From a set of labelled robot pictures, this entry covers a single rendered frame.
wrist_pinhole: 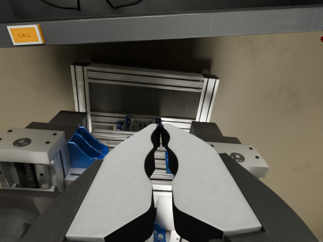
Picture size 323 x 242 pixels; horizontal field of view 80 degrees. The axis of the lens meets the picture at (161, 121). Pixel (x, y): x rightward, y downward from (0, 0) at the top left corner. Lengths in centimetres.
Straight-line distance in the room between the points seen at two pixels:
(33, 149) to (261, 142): 165
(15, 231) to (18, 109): 132
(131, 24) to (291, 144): 178
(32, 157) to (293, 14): 58
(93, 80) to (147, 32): 86
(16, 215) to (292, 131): 181
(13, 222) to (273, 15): 64
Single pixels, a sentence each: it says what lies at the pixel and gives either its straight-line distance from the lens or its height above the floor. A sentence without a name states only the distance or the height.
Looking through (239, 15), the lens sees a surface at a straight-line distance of 41.
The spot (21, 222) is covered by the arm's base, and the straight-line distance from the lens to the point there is 54.
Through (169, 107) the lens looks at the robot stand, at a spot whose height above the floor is 21.
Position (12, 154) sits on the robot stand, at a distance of 52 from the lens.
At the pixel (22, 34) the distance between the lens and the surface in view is 43.
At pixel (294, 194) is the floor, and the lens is 245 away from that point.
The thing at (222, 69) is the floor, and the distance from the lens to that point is 144.
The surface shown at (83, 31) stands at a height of 95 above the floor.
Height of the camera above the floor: 133
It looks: 62 degrees down
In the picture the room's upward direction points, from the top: 177 degrees clockwise
